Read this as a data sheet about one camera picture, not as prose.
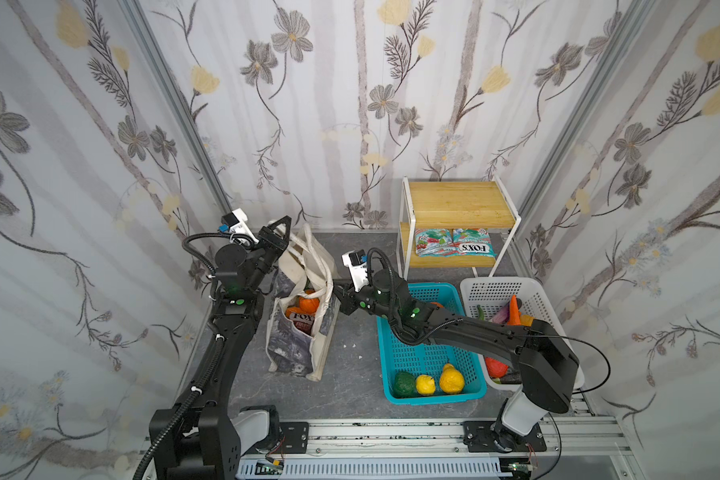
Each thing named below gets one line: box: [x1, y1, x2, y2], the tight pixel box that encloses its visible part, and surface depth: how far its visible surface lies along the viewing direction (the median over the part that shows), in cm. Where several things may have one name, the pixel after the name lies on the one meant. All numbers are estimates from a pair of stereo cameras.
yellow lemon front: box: [416, 374, 436, 396], surface depth 80 cm
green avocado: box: [393, 371, 416, 398], surface depth 79 cm
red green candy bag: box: [415, 228, 457, 258], surface depth 95 cm
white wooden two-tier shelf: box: [396, 175, 522, 280], surface depth 90 cm
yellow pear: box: [440, 363, 465, 395], surface depth 80 cm
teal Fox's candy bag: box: [452, 228, 497, 257], surface depth 95 cm
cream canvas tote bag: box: [266, 222, 342, 381], surface depth 76 cm
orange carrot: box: [507, 294, 521, 326], surface depth 94 cm
